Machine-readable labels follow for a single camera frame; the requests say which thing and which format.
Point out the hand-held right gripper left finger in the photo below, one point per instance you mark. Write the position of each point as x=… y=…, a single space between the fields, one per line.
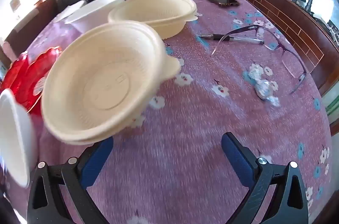
x=95 y=160

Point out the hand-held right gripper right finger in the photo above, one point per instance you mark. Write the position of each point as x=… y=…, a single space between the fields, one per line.
x=235 y=157

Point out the cream plastic bowl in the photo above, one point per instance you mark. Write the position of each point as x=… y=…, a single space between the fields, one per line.
x=159 y=12
x=106 y=86

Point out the white plastic bowl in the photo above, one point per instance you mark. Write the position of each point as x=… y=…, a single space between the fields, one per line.
x=92 y=12
x=16 y=134

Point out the purple floral tablecloth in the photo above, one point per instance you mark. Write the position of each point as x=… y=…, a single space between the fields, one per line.
x=185 y=120

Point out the wrapped candy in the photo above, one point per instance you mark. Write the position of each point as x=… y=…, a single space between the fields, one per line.
x=264 y=90

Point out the brown wooden cabinet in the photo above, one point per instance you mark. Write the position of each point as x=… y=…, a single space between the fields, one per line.
x=291 y=17

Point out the white paper pad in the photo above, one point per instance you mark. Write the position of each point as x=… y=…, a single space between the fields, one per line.
x=66 y=12

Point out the brown armchair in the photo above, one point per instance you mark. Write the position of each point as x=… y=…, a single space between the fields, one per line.
x=31 y=22

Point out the purple frame eyeglasses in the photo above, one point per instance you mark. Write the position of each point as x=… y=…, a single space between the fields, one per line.
x=270 y=38

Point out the small framed wall plaque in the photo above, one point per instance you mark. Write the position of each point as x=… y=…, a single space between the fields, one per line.
x=15 y=3

